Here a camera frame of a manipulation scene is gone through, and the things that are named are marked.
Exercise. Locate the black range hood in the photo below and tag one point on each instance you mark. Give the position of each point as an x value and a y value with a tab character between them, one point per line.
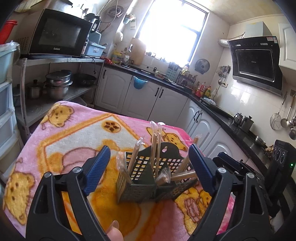
256	62

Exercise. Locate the metal kitchen rack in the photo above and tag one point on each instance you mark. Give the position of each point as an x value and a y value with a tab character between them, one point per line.
57	60

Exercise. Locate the dark wok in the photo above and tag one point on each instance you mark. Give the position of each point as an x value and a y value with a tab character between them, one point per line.
85	80

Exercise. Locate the person's left hand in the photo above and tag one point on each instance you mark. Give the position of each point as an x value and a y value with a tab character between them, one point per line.
115	231

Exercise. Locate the hanging kitchen tools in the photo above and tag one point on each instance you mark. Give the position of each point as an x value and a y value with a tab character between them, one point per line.
224	74

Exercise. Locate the kitchen window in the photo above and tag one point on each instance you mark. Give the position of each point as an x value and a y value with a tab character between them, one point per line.
171	30

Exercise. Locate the pink printed blanket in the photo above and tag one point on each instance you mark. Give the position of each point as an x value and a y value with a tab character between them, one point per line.
69	129

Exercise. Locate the black slotted utensil basket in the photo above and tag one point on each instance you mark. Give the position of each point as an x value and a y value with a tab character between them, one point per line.
141	192

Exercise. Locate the grey-blue plastic box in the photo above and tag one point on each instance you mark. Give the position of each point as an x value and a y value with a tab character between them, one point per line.
94	49

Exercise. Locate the black blender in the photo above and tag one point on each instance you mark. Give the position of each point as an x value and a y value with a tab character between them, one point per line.
92	25

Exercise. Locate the black kitchen countertop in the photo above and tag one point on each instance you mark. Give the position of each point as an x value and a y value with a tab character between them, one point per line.
222	118

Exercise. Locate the wooden cutting board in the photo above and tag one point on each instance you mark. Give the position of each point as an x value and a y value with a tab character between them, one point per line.
138	52

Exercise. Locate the white upper cabinet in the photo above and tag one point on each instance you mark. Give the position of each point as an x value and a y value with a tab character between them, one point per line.
289	46

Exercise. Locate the pile of chopsticks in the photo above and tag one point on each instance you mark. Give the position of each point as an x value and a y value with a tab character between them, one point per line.
154	148

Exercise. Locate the plastic drawer unit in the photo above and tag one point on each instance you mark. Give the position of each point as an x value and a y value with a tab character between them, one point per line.
8	92

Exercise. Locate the row of condiment bottles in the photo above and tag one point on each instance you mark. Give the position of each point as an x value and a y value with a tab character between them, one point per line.
203	90

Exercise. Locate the pale green knife holder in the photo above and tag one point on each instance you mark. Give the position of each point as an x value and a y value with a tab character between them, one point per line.
174	72

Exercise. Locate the steel bowl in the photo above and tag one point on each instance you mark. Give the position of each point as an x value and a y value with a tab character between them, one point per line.
260	141

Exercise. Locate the red plastic basin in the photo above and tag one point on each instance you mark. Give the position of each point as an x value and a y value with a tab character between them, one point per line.
8	32

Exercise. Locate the white base cabinets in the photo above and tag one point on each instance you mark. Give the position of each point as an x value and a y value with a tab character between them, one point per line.
143	97

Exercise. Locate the row of hanging ladles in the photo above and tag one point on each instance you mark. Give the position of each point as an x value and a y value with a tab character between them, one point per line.
290	125

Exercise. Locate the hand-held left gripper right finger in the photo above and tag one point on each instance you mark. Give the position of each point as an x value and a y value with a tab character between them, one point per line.
203	171

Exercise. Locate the white hanging scoop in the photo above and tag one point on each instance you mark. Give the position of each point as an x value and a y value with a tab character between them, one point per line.
119	36

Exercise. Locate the small lidded steel pot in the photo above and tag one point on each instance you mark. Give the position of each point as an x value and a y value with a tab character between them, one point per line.
35	91

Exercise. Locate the small black wall fan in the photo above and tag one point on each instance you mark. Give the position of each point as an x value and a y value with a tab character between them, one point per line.
202	66

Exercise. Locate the blue hanging bin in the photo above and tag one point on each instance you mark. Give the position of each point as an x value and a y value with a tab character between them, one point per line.
140	83

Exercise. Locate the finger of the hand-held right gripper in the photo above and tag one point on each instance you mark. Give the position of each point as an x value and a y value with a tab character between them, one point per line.
229	157

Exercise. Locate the glass teapot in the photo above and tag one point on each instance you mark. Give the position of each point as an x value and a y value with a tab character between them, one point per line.
238	118

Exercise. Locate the black microwave oven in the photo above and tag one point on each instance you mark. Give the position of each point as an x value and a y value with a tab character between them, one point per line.
57	34

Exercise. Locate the round woven bamboo trays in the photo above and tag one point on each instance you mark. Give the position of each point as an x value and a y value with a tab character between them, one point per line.
27	4

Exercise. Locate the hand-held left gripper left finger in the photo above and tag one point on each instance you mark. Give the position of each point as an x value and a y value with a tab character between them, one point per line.
97	171

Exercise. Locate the steel kettle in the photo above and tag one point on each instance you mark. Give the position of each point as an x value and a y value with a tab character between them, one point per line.
247	124

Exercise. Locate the stacked steel pots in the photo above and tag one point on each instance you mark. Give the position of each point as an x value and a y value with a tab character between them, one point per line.
57	87

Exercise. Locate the silver exhaust duct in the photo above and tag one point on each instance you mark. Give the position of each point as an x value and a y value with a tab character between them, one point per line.
231	39

